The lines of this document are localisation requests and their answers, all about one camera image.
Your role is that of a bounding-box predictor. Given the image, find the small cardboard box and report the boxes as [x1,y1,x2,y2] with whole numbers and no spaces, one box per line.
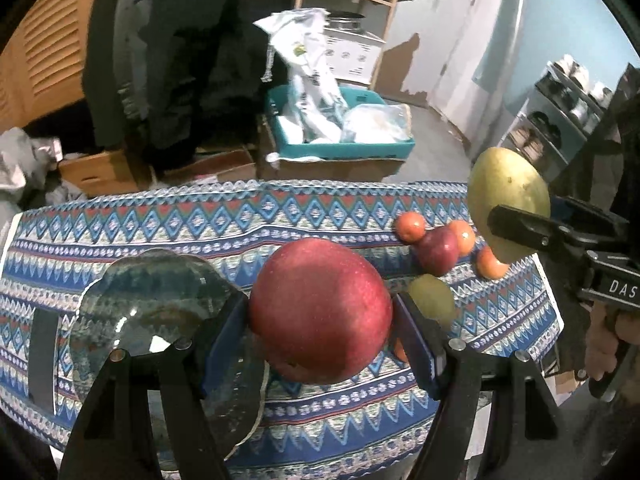
[57,150,143,198]

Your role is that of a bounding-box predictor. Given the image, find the red apple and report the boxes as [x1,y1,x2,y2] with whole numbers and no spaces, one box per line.
[248,238,394,382]
[417,228,461,277]

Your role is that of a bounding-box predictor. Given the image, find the dark round pan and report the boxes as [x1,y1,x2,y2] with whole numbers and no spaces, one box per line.
[325,10,368,33]

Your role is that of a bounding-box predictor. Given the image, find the large cardboard box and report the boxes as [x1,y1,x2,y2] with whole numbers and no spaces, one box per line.
[257,115,408,183]

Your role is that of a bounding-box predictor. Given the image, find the teal box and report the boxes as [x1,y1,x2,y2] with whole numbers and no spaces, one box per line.
[265,85,417,161]

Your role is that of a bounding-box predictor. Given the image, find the yellow pear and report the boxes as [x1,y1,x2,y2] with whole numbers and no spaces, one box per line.
[467,146,552,265]

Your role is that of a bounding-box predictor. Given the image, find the flat cardboard box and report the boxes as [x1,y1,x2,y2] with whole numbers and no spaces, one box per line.
[160,145,258,186]

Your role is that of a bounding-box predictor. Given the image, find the green pear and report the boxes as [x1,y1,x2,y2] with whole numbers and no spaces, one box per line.
[409,274,457,326]

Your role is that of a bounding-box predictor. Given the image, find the white printed bag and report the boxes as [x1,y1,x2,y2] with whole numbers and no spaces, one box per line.
[252,7,351,145]

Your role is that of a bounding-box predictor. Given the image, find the black strap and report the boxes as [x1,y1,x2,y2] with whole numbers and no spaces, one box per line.
[30,307,61,411]

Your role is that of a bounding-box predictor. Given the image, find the wooden louvered door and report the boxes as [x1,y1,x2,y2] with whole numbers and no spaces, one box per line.
[0,0,108,128]

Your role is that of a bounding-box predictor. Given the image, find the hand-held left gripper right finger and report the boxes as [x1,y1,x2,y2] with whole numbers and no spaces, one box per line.
[392,290,571,480]

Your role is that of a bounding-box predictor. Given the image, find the clear plastic bag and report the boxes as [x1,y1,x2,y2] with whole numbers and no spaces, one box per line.
[340,102,415,145]

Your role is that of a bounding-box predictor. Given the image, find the grey cloth heap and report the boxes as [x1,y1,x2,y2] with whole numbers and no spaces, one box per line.
[0,127,91,216]

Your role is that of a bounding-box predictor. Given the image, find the white door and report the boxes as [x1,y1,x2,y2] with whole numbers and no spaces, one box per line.
[430,0,508,116]

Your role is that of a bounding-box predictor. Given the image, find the dark hanging clothes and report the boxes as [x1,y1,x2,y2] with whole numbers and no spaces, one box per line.
[82,0,296,171]

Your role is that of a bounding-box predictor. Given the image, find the person's right hand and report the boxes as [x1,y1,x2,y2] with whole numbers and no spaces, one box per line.
[585,304,640,384]

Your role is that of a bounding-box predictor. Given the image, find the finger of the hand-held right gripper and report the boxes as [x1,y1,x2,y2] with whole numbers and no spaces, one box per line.
[487,204,592,262]
[550,195,629,242]

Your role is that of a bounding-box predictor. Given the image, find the group of shoes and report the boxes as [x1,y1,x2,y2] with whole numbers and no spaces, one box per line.
[515,54,616,161]

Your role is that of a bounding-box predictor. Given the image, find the shoe rack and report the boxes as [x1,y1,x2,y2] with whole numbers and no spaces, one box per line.
[500,55,626,181]

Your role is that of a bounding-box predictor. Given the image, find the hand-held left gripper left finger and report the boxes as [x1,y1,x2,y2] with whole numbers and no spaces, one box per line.
[57,290,251,480]

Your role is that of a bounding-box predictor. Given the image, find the white printed box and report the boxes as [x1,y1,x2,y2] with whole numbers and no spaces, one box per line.
[325,30,386,83]

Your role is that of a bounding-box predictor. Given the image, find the blue patterned tablecloth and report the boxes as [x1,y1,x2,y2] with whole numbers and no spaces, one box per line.
[0,179,561,480]

